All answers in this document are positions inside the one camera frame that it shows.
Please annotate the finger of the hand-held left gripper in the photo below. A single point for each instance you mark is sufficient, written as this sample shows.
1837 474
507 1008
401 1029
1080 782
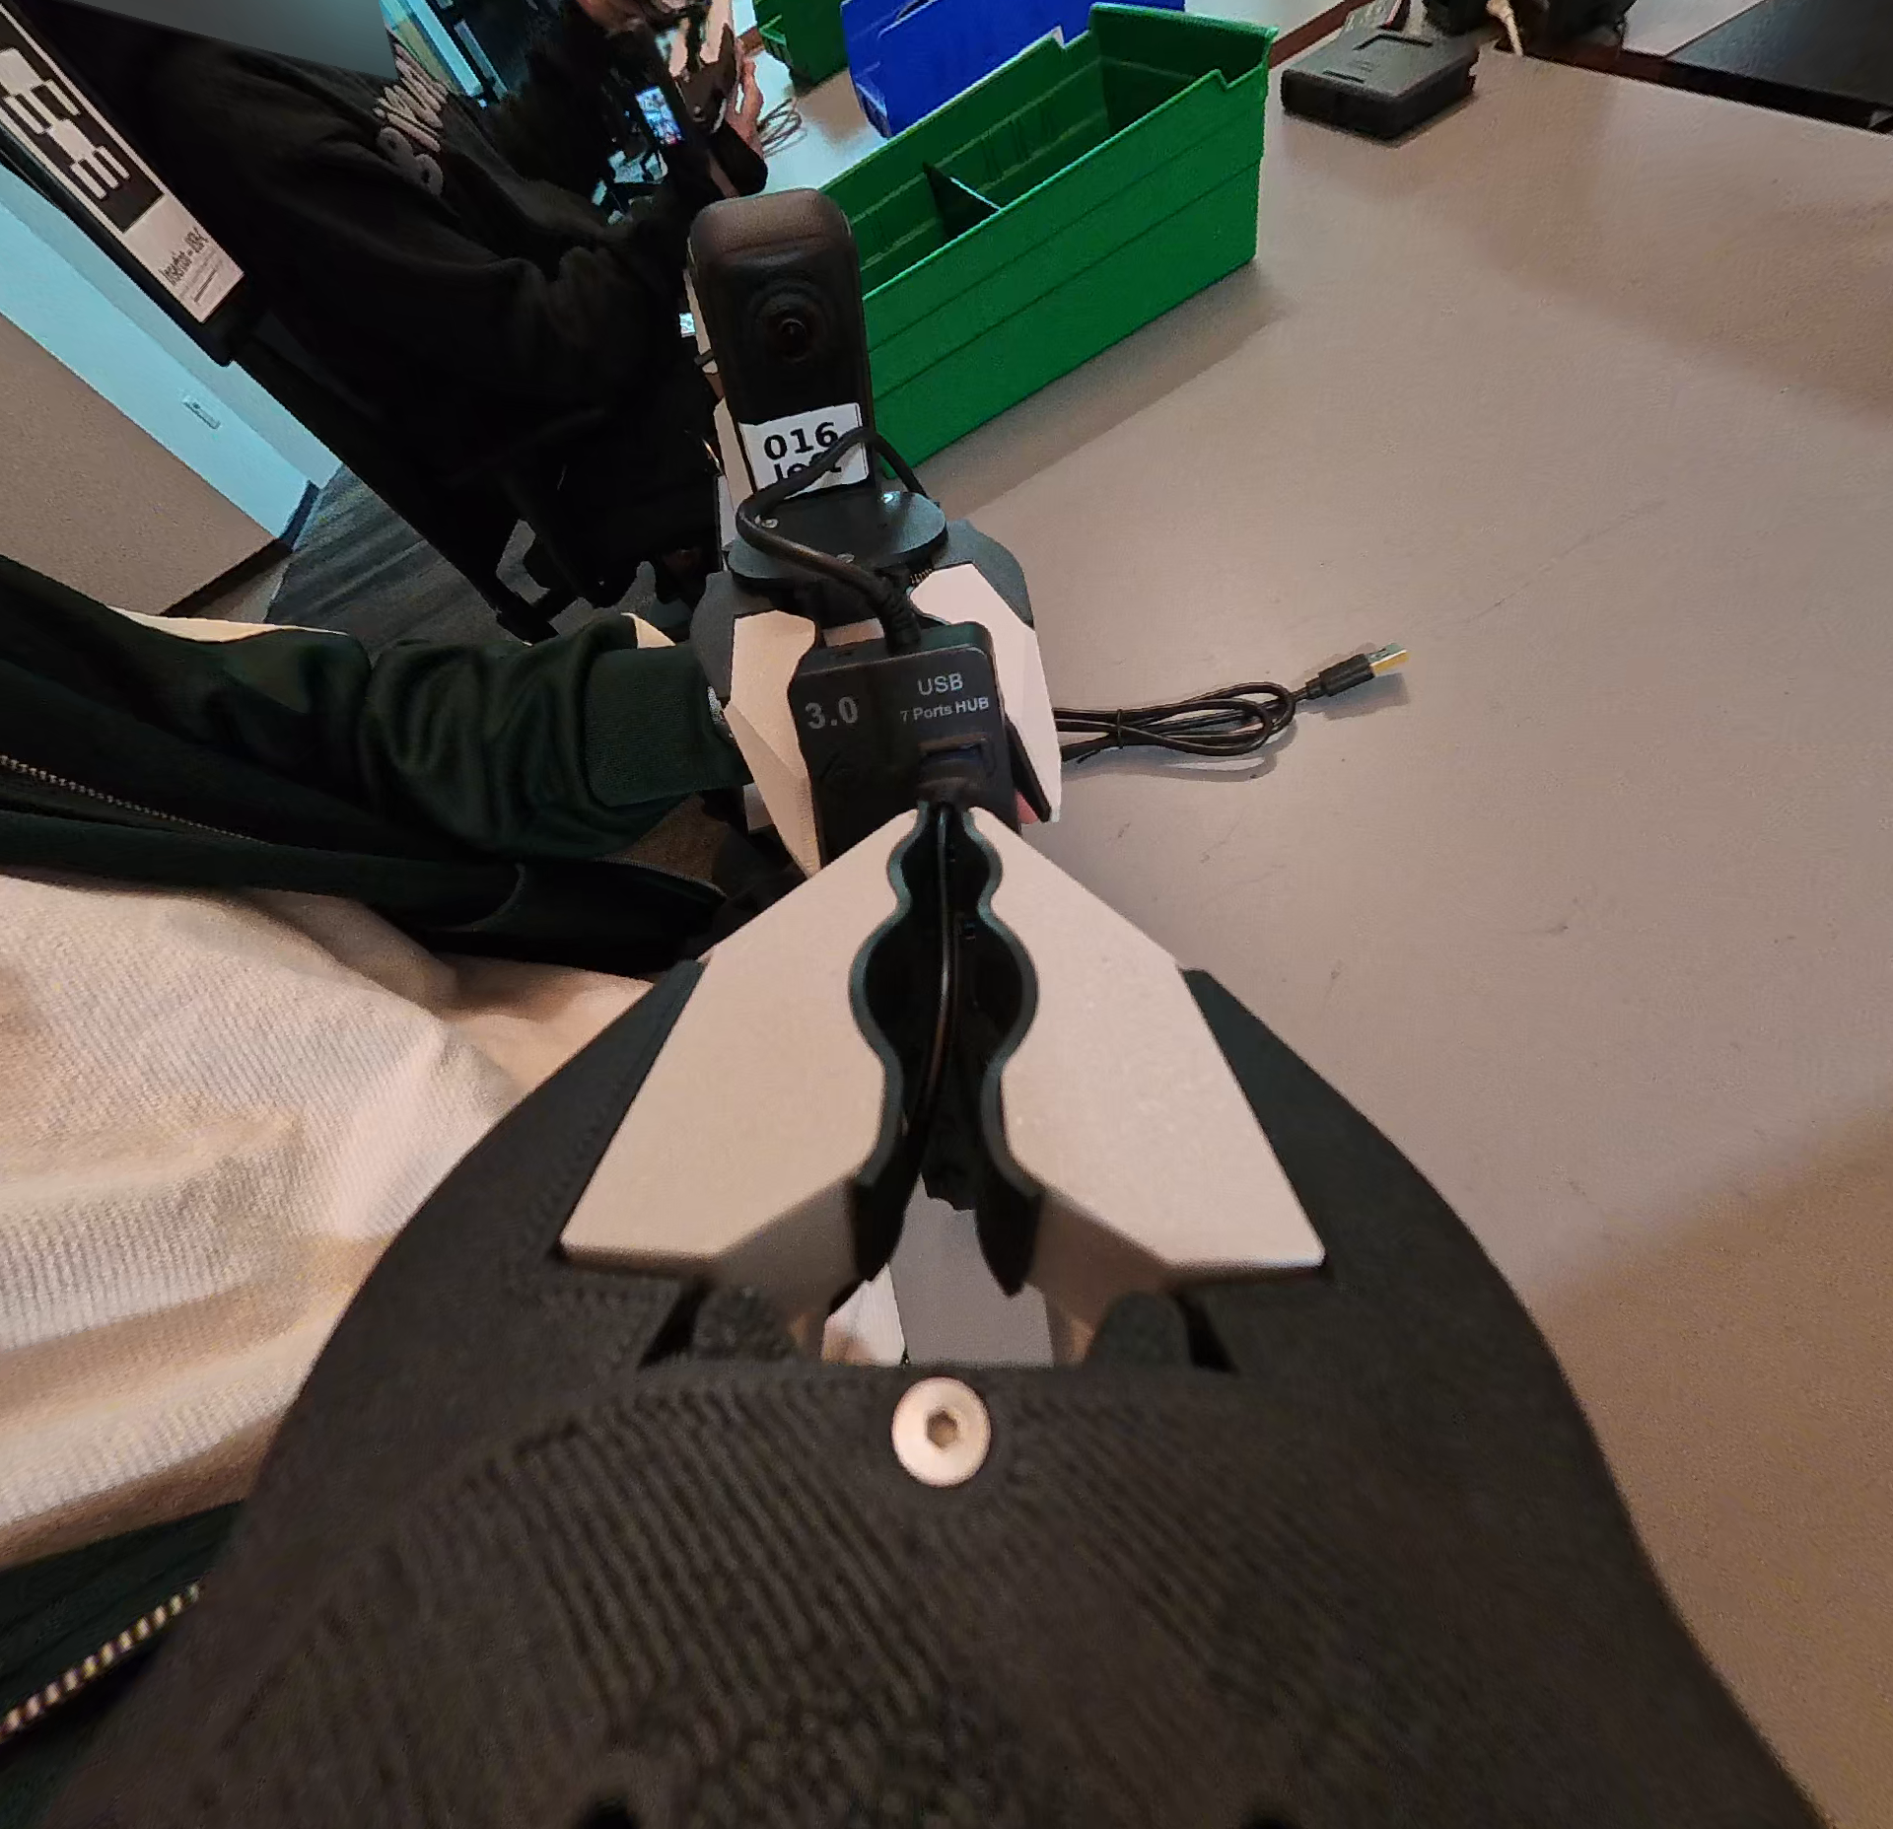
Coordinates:
1032 704
766 721

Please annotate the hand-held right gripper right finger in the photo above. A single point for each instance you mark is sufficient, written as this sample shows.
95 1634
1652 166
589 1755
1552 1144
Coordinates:
1151 1120

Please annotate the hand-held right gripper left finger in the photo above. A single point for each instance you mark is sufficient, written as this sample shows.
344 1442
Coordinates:
727 1120

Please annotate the grey desk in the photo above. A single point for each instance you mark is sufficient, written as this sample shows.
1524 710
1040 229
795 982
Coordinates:
1479 603

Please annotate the black bin divider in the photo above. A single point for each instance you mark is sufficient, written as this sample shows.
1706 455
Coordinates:
959 195

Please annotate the blue plastic bin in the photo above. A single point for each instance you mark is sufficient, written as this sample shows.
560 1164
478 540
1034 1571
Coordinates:
1018 12

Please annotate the small black adapter box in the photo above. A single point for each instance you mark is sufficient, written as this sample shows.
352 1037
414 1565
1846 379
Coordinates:
1378 83

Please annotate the framed marker poster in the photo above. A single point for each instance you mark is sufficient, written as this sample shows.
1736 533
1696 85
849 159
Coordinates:
104 173

